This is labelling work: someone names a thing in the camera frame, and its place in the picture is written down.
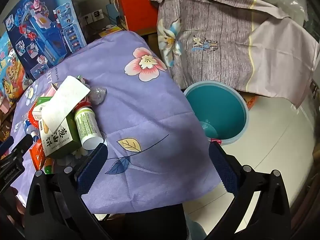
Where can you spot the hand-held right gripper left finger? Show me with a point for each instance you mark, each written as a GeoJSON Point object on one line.
{"type": "Point", "coordinates": [91, 172]}

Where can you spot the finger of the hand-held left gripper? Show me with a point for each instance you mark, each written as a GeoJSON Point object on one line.
{"type": "Point", "coordinates": [6, 143]}
{"type": "Point", "coordinates": [22, 145]}

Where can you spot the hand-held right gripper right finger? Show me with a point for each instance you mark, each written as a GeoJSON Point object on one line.
{"type": "Point", "coordinates": [223, 170]}

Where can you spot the clear plastic water bottle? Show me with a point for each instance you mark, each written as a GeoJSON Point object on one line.
{"type": "Point", "coordinates": [30, 128]}

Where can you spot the orange snack packet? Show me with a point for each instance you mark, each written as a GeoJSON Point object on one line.
{"type": "Point", "coordinates": [37, 156]}

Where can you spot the green biscuit box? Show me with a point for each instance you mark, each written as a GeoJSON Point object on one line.
{"type": "Point", "coordinates": [62, 140]}

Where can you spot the white bottle green label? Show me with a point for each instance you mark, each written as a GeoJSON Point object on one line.
{"type": "Point", "coordinates": [86, 125]}

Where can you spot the white paper towel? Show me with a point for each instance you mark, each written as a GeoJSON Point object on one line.
{"type": "Point", "coordinates": [62, 100]}

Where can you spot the pink packet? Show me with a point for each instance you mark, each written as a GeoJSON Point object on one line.
{"type": "Point", "coordinates": [53, 89]}

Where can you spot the teal plastic bucket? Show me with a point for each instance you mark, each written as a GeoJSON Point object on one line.
{"type": "Point", "coordinates": [220, 105]}

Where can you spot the drink can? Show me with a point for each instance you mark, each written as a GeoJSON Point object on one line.
{"type": "Point", "coordinates": [85, 104]}

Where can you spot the clear plastic wrapper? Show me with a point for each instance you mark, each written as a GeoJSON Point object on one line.
{"type": "Point", "coordinates": [98, 95]}

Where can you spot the purple foil-lid jelly cup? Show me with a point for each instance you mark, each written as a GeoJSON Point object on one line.
{"type": "Point", "coordinates": [80, 80]}

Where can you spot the person's left hand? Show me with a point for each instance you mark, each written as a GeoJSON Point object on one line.
{"type": "Point", "coordinates": [15, 200]}

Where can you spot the pink box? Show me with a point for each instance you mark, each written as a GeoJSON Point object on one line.
{"type": "Point", "coordinates": [5, 106]}

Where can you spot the cartoon dog toy box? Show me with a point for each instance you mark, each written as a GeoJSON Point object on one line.
{"type": "Point", "coordinates": [12, 75]}

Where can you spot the red patterned box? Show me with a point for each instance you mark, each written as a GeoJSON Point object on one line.
{"type": "Point", "coordinates": [250, 103]}

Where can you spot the purple floral tablecloth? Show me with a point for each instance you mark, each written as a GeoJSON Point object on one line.
{"type": "Point", "coordinates": [140, 110]}

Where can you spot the dark trousers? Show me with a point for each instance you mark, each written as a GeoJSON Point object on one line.
{"type": "Point", "coordinates": [155, 222]}

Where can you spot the blue toy box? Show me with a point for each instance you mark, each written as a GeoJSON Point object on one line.
{"type": "Point", "coordinates": [42, 30]}

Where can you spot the grey striped floral cloth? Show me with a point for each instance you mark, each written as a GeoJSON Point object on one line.
{"type": "Point", "coordinates": [215, 37]}

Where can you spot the thin blue box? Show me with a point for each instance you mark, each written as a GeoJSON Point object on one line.
{"type": "Point", "coordinates": [111, 12]}

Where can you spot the red cardboard box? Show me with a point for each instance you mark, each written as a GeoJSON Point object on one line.
{"type": "Point", "coordinates": [137, 5]}

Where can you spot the clear plastic bag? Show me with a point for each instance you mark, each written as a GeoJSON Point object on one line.
{"type": "Point", "coordinates": [292, 2]}

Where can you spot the white wall socket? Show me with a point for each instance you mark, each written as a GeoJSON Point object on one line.
{"type": "Point", "coordinates": [86, 19]}
{"type": "Point", "coordinates": [97, 15]}

